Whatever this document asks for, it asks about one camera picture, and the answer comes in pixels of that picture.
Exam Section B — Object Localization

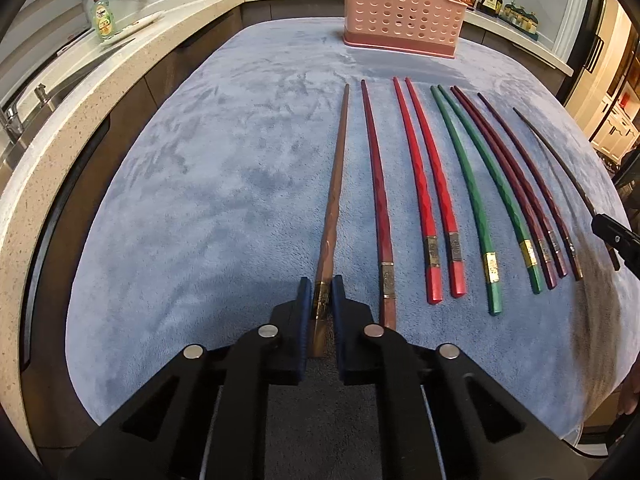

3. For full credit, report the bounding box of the patterned ceramic plate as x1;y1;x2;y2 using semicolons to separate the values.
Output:
102;11;164;47

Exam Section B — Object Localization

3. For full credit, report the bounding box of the dark red chopstick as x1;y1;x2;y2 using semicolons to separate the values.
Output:
360;79;396;330

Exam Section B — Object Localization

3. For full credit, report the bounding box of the pink perforated utensil holder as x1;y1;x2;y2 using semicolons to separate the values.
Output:
343;0;466;58

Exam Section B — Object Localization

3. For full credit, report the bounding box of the brown wooden chopstick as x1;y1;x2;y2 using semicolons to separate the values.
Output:
309;84;350;358
512;107;622;271

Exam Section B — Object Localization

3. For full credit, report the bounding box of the green dish soap bottle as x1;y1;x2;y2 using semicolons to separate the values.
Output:
92;0;115;40

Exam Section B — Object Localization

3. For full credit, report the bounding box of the bright red chopstick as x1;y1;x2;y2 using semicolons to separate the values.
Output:
393;77;444;304
405;77;466;298

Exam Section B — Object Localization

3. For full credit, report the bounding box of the green chopstick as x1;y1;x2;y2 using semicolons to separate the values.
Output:
431;86;544;294
430;86;502;316

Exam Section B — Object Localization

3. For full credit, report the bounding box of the grey blue table cloth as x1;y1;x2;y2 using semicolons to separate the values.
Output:
66;18;639;434

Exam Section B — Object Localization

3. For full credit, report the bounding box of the maroon chopstick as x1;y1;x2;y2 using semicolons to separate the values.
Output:
477;92;584;281
451;86;567;278
450;86;558;289

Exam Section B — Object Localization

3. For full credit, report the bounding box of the stainless steel sink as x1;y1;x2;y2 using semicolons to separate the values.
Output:
1;39;131;174

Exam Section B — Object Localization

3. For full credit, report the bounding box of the chrome sink faucet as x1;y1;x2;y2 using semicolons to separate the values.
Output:
1;104;24;144

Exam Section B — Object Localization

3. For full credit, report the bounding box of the spice jar rack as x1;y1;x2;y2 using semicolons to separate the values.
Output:
499;2;539;41

